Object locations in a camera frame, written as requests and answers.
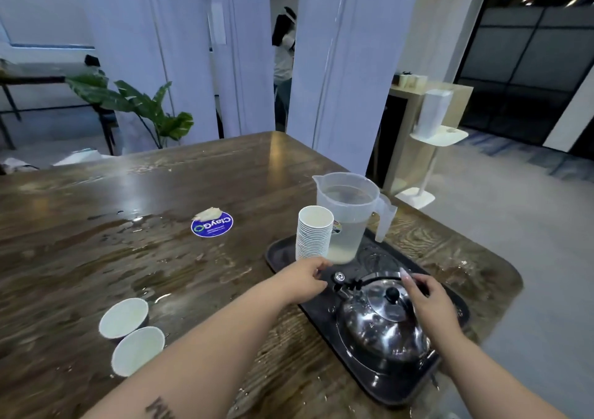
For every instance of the clear plastic water pitcher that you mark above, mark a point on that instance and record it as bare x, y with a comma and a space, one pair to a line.
348, 219

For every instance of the stack of white paper cups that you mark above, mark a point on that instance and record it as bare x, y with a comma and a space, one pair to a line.
313, 237

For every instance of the shiny steel kettle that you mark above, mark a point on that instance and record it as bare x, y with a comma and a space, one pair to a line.
380, 326

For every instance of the person's left forearm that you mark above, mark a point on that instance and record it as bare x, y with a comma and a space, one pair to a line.
209, 353

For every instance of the white paper cup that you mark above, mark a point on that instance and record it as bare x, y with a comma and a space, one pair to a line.
138, 351
123, 319

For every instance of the black framed side table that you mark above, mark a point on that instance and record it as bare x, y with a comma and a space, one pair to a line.
51, 80

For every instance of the black serving tray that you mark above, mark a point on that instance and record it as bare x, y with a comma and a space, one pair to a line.
325, 309

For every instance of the person's left thumb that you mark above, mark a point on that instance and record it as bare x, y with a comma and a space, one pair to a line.
322, 264

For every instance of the crumpled white paper scrap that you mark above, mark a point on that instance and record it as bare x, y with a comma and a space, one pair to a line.
207, 212

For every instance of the person's right thumb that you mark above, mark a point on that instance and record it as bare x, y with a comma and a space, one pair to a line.
410, 286

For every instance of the person's left hand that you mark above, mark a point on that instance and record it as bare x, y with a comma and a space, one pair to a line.
301, 280

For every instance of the white rectangular container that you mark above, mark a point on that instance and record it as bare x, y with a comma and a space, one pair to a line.
432, 112

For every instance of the small jars on counter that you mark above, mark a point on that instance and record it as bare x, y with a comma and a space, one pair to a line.
410, 80

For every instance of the round blue sticker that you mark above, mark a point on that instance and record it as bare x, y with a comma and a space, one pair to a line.
212, 226

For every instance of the person's right hand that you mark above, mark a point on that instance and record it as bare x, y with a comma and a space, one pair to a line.
438, 309

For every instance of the white plastic sheet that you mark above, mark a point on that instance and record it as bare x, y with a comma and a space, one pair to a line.
76, 157

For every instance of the light wooden counter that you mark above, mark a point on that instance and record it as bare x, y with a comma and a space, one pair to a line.
403, 126

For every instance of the black framed glass partition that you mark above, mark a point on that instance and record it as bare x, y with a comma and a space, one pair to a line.
524, 70

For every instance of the person's right forearm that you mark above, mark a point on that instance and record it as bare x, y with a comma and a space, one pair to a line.
492, 381

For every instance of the green leafy potted plant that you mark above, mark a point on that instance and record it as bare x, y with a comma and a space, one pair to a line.
148, 105

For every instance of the white pedestal side table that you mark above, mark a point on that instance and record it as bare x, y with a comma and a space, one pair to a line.
434, 154

